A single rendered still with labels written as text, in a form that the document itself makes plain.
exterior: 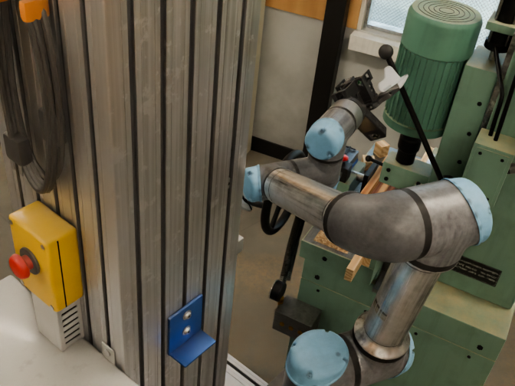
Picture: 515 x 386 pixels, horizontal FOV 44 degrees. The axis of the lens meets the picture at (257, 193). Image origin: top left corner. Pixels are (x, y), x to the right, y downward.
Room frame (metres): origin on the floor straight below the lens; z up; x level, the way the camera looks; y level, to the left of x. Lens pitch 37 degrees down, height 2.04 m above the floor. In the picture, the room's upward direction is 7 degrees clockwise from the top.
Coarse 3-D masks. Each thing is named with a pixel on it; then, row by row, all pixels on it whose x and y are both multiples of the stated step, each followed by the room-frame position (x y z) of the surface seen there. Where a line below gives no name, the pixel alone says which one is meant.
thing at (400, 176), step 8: (392, 152) 1.53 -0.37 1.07; (392, 160) 1.49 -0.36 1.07; (416, 160) 1.50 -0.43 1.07; (384, 168) 1.47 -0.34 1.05; (392, 168) 1.47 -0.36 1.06; (400, 168) 1.46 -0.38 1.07; (408, 168) 1.46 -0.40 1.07; (416, 168) 1.46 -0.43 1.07; (424, 168) 1.46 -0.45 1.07; (384, 176) 1.47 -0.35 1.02; (392, 176) 1.46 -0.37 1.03; (400, 176) 1.46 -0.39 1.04; (408, 176) 1.45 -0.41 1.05; (416, 176) 1.44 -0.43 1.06; (424, 176) 1.43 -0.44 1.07; (392, 184) 1.46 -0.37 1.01; (400, 184) 1.45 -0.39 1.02; (408, 184) 1.44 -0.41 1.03
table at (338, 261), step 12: (312, 228) 1.36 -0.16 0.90; (312, 240) 1.31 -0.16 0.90; (300, 252) 1.30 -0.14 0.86; (312, 252) 1.29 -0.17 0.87; (324, 252) 1.28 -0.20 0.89; (336, 252) 1.27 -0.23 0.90; (348, 252) 1.28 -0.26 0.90; (324, 264) 1.27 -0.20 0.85; (336, 264) 1.26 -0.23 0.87; (348, 264) 1.25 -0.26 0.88; (360, 276) 1.23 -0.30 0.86; (372, 276) 1.23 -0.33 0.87
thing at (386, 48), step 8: (384, 48) 1.39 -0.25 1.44; (392, 48) 1.39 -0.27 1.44; (384, 56) 1.38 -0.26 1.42; (392, 64) 1.38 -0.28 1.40; (400, 88) 1.37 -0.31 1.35; (408, 104) 1.36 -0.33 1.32; (408, 112) 1.36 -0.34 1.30; (416, 120) 1.35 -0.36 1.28; (416, 128) 1.34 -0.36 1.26; (424, 136) 1.34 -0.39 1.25; (424, 144) 1.33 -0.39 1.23; (432, 152) 1.33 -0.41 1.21; (432, 160) 1.32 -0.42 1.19; (440, 176) 1.31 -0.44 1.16; (448, 176) 1.32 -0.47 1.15
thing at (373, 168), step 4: (372, 164) 1.57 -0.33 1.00; (376, 164) 1.57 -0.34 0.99; (372, 168) 1.55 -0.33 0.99; (376, 168) 1.58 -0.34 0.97; (352, 172) 1.56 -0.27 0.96; (356, 172) 1.56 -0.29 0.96; (368, 172) 1.52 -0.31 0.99; (372, 172) 1.54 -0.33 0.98; (360, 176) 1.55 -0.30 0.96; (364, 176) 1.51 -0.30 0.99; (368, 176) 1.51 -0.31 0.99; (356, 180) 1.55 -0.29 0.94; (360, 180) 1.55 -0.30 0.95; (364, 180) 1.51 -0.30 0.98; (368, 180) 1.51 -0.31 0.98; (364, 184) 1.51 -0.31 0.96; (360, 192) 1.51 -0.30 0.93
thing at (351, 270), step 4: (420, 160) 1.71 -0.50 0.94; (356, 256) 1.22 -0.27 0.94; (360, 256) 1.22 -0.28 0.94; (352, 260) 1.20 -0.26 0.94; (356, 260) 1.20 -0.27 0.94; (360, 260) 1.21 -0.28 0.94; (352, 264) 1.19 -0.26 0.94; (356, 264) 1.19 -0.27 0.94; (360, 264) 1.22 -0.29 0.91; (348, 268) 1.17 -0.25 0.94; (352, 268) 1.17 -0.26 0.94; (356, 268) 1.19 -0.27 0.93; (348, 272) 1.17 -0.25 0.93; (352, 272) 1.17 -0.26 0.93; (356, 272) 1.20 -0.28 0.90; (344, 276) 1.17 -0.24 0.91; (348, 276) 1.17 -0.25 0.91; (352, 276) 1.17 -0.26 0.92; (348, 280) 1.17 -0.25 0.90
